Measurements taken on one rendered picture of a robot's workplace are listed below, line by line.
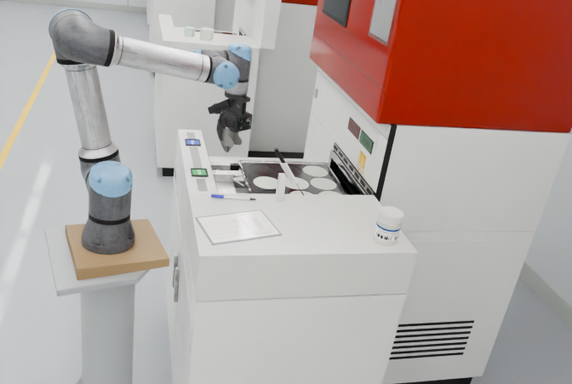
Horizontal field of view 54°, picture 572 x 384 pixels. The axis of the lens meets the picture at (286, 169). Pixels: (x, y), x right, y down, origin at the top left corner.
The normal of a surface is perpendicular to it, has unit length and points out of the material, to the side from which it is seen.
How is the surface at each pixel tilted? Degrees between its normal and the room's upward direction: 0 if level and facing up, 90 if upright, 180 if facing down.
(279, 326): 90
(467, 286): 90
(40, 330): 0
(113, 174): 5
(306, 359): 90
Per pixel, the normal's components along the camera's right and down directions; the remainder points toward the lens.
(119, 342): 0.70, 0.38
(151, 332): 0.14, -0.90
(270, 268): 0.23, 0.43
